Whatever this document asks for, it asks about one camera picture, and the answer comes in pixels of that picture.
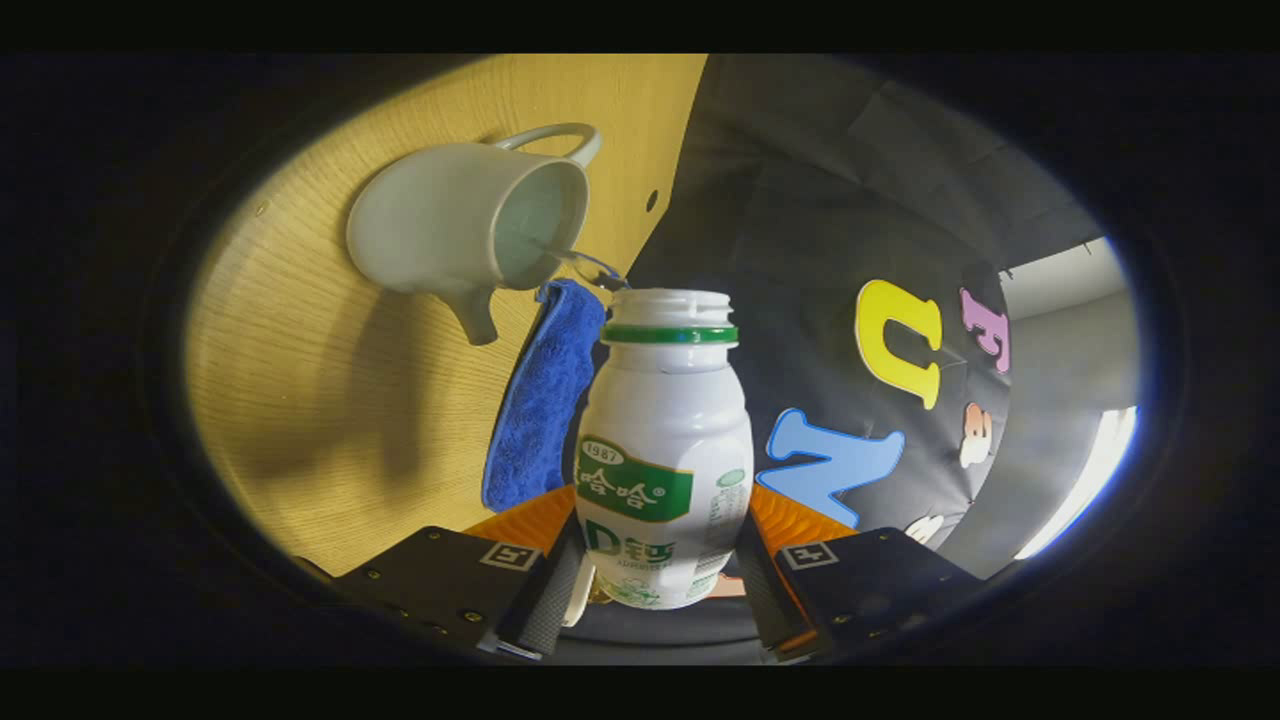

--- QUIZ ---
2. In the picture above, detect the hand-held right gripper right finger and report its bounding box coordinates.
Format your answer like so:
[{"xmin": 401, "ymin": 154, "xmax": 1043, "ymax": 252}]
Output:
[{"xmin": 734, "ymin": 484, "xmax": 987, "ymax": 662}]

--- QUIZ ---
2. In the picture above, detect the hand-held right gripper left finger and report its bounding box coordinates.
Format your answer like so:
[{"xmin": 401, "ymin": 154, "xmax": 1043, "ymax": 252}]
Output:
[{"xmin": 333, "ymin": 484, "xmax": 593, "ymax": 662}]

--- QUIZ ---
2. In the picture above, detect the white water bottle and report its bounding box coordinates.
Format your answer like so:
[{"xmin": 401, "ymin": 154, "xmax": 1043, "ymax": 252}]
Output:
[{"xmin": 575, "ymin": 288, "xmax": 754, "ymax": 611}]

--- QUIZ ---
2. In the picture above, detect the white ceramic teacup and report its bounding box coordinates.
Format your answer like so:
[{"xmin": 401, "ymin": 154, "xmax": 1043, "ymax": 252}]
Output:
[{"xmin": 346, "ymin": 123, "xmax": 603, "ymax": 346}]

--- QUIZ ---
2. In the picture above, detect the blue towel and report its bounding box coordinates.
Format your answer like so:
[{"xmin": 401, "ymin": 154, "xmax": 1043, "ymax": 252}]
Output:
[{"xmin": 482, "ymin": 278, "xmax": 608, "ymax": 513}]

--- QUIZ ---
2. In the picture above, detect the black backdrop cloth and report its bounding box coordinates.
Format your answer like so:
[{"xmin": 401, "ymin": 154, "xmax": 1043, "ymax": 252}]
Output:
[{"xmin": 625, "ymin": 55, "xmax": 1106, "ymax": 581}]

